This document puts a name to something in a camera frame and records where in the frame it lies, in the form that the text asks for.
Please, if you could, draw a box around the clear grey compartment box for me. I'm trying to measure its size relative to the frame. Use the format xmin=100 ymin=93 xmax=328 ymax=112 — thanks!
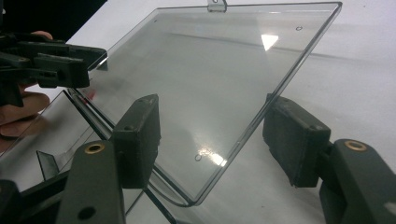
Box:
xmin=0 ymin=0 xmax=344 ymax=224

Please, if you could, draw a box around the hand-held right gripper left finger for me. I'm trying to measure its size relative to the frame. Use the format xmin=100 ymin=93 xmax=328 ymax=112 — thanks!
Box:
xmin=55 ymin=93 xmax=162 ymax=224

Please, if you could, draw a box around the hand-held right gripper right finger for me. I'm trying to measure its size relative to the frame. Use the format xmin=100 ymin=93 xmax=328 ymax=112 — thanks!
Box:
xmin=262 ymin=92 xmax=396 ymax=224

